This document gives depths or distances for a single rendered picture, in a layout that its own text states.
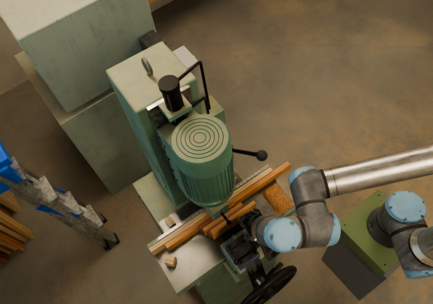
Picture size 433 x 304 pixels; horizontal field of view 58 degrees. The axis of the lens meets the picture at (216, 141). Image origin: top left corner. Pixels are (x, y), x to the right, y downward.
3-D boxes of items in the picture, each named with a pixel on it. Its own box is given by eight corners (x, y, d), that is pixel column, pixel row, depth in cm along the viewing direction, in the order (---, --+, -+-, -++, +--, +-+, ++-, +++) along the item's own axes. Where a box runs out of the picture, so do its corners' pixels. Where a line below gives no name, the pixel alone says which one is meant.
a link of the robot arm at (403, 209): (404, 200, 176) (419, 183, 161) (421, 237, 167) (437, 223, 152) (371, 206, 176) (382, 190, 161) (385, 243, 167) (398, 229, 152)
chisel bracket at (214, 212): (214, 223, 152) (212, 214, 144) (195, 196, 158) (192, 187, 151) (230, 212, 153) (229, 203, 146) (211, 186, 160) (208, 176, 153)
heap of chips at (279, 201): (278, 216, 160) (279, 213, 158) (259, 193, 166) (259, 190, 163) (294, 204, 162) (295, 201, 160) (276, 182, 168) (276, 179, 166)
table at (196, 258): (191, 319, 147) (189, 316, 142) (152, 253, 162) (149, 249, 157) (313, 228, 162) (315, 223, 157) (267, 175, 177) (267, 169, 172)
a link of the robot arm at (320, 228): (335, 200, 112) (295, 203, 110) (348, 239, 106) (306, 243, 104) (322, 213, 120) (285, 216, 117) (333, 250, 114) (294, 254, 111)
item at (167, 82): (173, 132, 119) (162, 97, 105) (160, 115, 123) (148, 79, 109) (194, 118, 121) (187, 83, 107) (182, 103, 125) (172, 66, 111)
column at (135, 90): (175, 207, 176) (134, 114, 116) (151, 172, 187) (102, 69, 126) (216, 181, 182) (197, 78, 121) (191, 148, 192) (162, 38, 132)
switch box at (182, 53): (191, 100, 142) (183, 69, 129) (176, 83, 147) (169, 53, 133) (204, 91, 144) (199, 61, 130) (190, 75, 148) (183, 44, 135)
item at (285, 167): (169, 251, 156) (167, 248, 152) (166, 247, 157) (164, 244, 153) (290, 169, 171) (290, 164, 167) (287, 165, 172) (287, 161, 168)
